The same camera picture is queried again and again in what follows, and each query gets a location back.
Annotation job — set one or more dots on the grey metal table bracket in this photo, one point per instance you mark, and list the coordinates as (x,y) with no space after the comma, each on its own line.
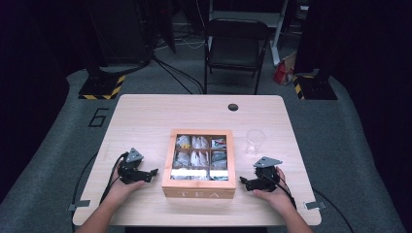
(315,205)
(79,205)

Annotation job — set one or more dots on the black equipment cabinet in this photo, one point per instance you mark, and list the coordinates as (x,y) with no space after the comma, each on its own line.
(120,29)

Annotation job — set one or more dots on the red paper bag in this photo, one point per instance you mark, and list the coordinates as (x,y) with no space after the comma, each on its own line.
(282,73)

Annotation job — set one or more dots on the clear plastic cup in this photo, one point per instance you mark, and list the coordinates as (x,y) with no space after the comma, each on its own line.
(255,142)

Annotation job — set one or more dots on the black folding chair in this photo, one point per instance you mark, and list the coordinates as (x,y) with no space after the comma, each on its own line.
(235,48)

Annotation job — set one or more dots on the striped black stand base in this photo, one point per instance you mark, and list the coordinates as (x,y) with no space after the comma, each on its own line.
(102,85)
(315,87)

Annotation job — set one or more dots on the person's left hand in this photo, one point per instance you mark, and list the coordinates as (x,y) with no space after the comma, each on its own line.
(120,191)

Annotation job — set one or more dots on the person's right hand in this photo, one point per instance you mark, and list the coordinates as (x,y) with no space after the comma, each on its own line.
(280,195)

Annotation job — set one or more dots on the wooden tea box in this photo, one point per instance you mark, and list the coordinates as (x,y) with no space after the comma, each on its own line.
(197,187)

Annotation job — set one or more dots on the black table grommet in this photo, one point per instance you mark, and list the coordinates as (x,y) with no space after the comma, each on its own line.
(233,107)

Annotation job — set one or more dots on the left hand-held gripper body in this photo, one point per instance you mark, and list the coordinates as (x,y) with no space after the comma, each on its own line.
(129,173)

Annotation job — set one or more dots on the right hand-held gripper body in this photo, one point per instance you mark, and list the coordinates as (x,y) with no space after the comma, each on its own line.
(267,179)

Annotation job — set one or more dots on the pile of tea bags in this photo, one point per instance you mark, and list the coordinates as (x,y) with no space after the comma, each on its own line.
(199,155)

